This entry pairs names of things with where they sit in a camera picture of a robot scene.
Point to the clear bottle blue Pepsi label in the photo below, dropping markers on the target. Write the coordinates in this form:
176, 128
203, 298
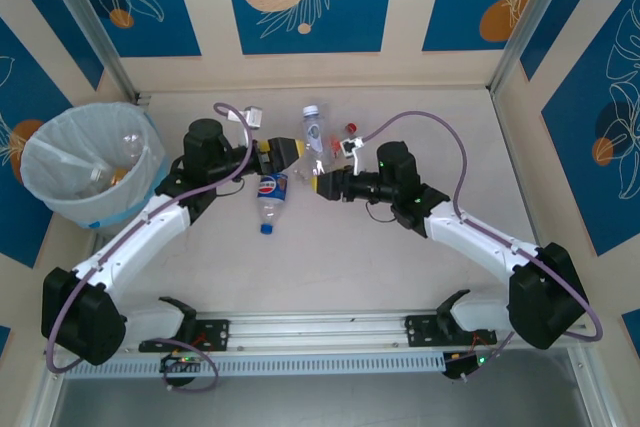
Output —
272, 187

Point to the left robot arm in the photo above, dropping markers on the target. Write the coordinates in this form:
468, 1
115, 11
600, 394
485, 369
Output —
140, 237

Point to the clear bottle red cap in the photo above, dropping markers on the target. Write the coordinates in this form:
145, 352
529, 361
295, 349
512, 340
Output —
351, 126

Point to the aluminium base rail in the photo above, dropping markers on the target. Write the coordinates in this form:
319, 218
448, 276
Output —
310, 329

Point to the bluish clear water bottle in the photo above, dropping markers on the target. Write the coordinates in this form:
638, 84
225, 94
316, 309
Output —
132, 144

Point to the black controller board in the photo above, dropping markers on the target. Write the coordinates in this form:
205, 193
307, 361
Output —
182, 361
467, 364

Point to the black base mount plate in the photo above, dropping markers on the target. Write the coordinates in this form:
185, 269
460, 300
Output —
420, 329
217, 334

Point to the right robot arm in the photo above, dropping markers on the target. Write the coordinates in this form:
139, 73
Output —
480, 242

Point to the aluminium frame post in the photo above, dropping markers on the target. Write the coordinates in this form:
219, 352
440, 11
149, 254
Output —
85, 7
530, 17

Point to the clear bottle white orange label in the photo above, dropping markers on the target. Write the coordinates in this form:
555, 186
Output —
315, 132

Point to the grey metal panel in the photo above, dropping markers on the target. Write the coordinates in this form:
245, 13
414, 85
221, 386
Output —
325, 404

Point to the amber tea bottle red label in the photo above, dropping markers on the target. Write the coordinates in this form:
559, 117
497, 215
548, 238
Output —
117, 176

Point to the aluminium side rail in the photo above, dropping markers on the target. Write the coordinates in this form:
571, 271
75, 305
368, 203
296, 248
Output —
507, 137

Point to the white bin with plastic liner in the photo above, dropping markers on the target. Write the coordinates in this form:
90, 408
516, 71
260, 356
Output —
65, 137

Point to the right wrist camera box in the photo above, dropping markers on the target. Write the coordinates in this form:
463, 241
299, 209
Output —
350, 146

